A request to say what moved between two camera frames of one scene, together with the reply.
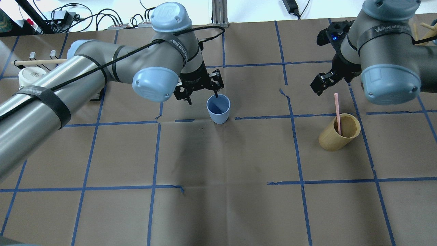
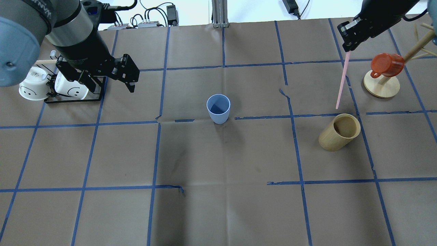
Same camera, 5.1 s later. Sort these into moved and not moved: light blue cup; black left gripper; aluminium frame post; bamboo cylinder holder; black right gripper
Moved: black left gripper; black right gripper
Not moved: aluminium frame post; light blue cup; bamboo cylinder holder
